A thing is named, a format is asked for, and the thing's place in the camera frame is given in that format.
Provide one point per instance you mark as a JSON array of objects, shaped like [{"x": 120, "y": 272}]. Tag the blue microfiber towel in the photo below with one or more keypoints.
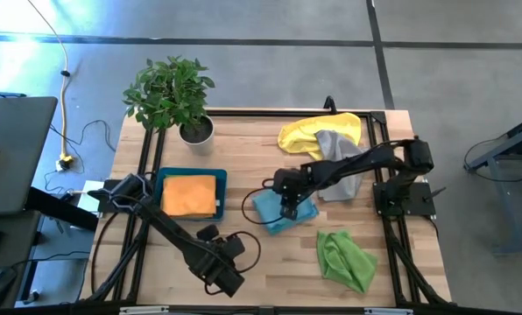
[{"x": 265, "y": 210}]

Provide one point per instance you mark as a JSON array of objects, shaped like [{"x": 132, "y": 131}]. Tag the black aluminium frame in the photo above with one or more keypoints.
[{"x": 287, "y": 113}]

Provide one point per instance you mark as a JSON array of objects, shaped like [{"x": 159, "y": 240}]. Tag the green leafy plant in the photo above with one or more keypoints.
[{"x": 169, "y": 94}]

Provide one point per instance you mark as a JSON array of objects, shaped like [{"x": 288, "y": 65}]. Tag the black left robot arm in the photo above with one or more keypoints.
[{"x": 169, "y": 232}]

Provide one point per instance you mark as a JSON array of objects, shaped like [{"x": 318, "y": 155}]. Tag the grey microfiber towel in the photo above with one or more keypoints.
[{"x": 331, "y": 142}]

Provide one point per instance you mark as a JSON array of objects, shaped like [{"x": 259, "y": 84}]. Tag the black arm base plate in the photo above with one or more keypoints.
[
  {"x": 421, "y": 203},
  {"x": 107, "y": 197}
]

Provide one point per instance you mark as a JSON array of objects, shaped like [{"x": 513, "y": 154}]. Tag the white plant pot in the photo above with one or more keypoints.
[{"x": 197, "y": 146}]

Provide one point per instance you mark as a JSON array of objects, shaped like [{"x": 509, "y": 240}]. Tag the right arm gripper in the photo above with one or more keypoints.
[{"x": 294, "y": 184}]

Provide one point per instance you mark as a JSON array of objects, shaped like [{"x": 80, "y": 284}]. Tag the white power socket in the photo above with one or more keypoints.
[{"x": 61, "y": 165}]

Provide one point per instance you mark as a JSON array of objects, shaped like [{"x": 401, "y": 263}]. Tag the white frame bracket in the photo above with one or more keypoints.
[
  {"x": 388, "y": 311},
  {"x": 143, "y": 310}
]

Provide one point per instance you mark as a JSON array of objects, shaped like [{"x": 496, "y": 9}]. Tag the black desk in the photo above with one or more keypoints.
[{"x": 7, "y": 254}]

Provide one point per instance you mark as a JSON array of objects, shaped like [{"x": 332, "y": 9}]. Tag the green microfiber towel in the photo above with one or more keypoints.
[{"x": 344, "y": 262}]

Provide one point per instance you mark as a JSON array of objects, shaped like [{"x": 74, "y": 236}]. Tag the orange microfiber towel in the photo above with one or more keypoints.
[{"x": 188, "y": 197}]

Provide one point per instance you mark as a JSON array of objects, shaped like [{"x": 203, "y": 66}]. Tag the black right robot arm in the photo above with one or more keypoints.
[{"x": 357, "y": 162}]

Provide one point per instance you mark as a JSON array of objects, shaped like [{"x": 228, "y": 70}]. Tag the teal plastic bin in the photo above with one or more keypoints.
[{"x": 221, "y": 175}]

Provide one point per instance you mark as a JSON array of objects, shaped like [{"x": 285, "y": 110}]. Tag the grey laptop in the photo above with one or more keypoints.
[{"x": 16, "y": 153}]

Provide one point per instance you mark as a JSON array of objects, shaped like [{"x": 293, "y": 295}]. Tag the grey metal table frame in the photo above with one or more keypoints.
[{"x": 504, "y": 148}]

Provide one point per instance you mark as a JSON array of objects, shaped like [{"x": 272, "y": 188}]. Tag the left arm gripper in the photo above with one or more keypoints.
[{"x": 225, "y": 262}]

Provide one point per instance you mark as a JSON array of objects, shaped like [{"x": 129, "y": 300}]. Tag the black clamp hook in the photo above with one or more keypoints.
[{"x": 329, "y": 105}]

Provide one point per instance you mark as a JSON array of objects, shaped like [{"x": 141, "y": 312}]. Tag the yellow microfiber towel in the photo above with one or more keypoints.
[{"x": 305, "y": 131}]

